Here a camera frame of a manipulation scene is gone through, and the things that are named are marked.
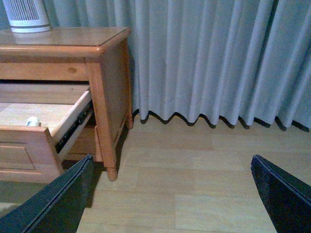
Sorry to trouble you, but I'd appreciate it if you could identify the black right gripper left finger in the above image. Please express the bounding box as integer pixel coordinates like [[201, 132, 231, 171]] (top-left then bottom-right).
[[0, 155, 94, 233]]

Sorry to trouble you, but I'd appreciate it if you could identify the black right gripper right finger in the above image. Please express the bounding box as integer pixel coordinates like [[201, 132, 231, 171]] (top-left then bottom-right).
[[251, 155, 311, 233]]

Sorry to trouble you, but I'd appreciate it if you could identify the wooden drawer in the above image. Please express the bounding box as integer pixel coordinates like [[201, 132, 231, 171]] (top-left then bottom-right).
[[0, 83, 94, 183]]

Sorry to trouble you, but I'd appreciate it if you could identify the white medicine bottle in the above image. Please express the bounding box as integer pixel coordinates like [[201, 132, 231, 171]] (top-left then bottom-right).
[[26, 116, 41, 127]]

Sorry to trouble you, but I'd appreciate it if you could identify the wooden nightstand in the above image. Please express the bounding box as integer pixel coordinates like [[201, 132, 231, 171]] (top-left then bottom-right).
[[0, 28, 133, 181]]

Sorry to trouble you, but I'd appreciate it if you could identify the grey curtain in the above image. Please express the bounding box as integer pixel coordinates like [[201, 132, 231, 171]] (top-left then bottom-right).
[[44, 0, 311, 128]]

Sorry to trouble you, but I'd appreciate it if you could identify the white cylindrical air purifier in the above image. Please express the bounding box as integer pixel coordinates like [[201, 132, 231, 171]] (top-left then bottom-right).
[[3, 0, 52, 33]]

